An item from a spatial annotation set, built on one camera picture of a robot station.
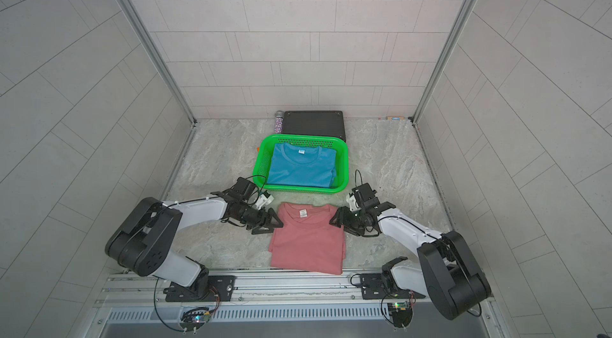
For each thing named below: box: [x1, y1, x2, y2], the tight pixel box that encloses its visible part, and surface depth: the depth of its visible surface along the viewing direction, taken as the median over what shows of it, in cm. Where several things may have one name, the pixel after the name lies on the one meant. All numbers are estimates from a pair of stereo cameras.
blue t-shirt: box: [266, 141, 338, 189], surface depth 98 cm
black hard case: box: [282, 110, 346, 142], surface depth 114 cm
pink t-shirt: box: [268, 202, 347, 276], surface depth 81 cm
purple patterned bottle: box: [274, 110, 285, 134], surface depth 114 cm
